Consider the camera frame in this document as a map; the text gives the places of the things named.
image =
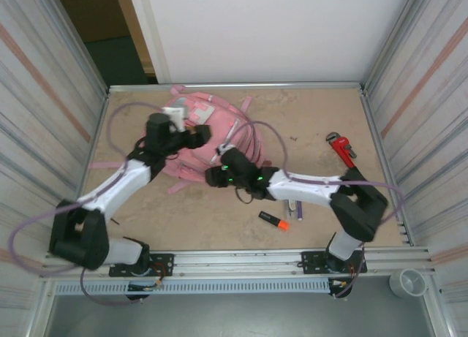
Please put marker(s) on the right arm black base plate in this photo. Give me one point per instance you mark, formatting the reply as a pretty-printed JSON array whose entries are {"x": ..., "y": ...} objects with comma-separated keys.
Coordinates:
[{"x": 312, "y": 262}]

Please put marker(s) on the black orange highlighter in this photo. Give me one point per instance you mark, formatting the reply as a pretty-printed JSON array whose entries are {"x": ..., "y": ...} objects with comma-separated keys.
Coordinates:
[{"x": 272, "y": 220}]

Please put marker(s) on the pink backpack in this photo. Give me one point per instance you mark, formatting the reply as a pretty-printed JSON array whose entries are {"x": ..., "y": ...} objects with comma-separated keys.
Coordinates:
[{"x": 204, "y": 161}]

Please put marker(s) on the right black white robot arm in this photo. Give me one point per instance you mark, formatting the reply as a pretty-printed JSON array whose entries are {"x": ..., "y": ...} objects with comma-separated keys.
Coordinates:
[{"x": 362, "y": 212}]

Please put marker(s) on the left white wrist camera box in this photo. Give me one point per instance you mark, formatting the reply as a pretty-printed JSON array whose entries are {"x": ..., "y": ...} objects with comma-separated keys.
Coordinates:
[{"x": 176, "y": 116}]

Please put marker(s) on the red pipe wrench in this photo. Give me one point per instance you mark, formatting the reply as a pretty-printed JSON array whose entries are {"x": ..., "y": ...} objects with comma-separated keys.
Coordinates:
[{"x": 343, "y": 148}]

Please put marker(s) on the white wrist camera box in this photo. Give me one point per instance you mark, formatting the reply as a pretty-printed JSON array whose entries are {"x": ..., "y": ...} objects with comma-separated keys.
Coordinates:
[
  {"x": 222, "y": 149},
  {"x": 176, "y": 116}
]

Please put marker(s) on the aluminium mounting rail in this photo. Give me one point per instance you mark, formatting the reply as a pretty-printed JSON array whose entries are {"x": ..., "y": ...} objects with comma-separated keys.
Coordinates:
[{"x": 237, "y": 258}]

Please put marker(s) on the clear stationery pouch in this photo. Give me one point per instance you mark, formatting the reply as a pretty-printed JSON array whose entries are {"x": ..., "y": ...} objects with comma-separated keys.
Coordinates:
[{"x": 297, "y": 211}]

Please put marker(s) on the aluminium table edge frame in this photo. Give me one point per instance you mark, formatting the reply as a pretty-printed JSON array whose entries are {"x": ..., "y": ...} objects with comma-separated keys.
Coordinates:
[{"x": 292, "y": 85}]

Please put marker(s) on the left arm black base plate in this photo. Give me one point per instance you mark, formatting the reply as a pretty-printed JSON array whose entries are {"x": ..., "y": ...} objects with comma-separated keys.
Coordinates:
[{"x": 162, "y": 264}]

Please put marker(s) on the brown door frame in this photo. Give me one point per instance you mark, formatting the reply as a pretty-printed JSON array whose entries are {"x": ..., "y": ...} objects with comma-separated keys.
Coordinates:
[{"x": 136, "y": 33}]

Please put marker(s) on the grey tape roll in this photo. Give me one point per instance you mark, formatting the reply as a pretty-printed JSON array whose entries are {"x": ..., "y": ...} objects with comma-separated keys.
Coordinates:
[{"x": 407, "y": 282}]

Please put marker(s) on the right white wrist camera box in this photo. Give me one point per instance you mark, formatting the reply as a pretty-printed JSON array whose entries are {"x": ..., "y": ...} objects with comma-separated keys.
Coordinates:
[{"x": 222, "y": 149}]

